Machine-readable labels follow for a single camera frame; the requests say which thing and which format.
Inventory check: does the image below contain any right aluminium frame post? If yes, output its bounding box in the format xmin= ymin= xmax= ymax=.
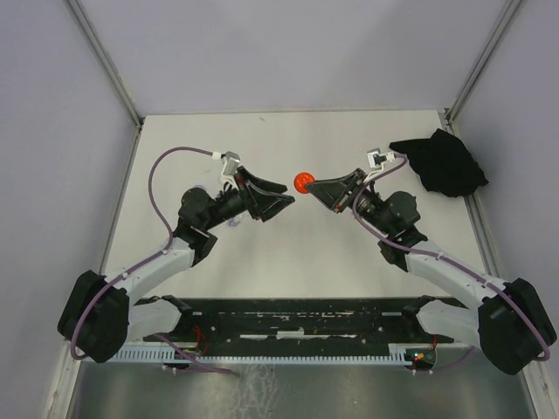
xmin=445 ymin=0 xmax=526 ymax=125

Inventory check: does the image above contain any red earbud charging case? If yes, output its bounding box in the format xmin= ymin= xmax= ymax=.
xmin=293 ymin=172 xmax=315 ymax=195

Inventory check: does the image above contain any aluminium frame post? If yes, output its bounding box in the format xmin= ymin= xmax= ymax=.
xmin=445 ymin=0 xmax=526 ymax=125
xmin=67 ymin=0 xmax=145 ymax=127

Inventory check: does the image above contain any left aluminium frame post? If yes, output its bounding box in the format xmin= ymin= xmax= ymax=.
xmin=67 ymin=0 xmax=145 ymax=127

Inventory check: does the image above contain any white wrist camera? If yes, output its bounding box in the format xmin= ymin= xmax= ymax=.
xmin=220 ymin=151 xmax=241 ymax=184
xmin=365 ymin=148 xmax=396 ymax=182

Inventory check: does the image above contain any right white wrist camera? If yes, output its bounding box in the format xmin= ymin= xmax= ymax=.
xmin=365 ymin=148 xmax=396 ymax=182

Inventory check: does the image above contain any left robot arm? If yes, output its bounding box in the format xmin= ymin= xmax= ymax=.
xmin=57 ymin=167 xmax=295 ymax=363

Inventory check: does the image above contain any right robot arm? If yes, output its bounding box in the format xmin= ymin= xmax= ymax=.
xmin=295 ymin=169 xmax=557 ymax=375

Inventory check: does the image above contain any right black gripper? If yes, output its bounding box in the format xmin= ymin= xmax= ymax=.
xmin=305 ymin=168 xmax=393 ymax=235

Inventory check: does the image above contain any black cloth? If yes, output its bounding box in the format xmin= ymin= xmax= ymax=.
xmin=389 ymin=129 xmax=489 ymax=197

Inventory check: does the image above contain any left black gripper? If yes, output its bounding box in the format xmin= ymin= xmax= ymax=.
xmin=204 ymin=166 xmax=295 ymax=230

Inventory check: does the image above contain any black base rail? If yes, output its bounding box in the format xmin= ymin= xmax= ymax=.
xmin=143 ymin=298 xmax=455 ymax=357

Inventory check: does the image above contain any light blue cable duct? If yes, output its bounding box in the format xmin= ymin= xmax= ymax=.
xmin=113 ymin=344 xmax=414 ymax=366

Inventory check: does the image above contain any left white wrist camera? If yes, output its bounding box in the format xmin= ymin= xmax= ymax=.
xmin=220 ymin=151 xmax=241 ymax=184

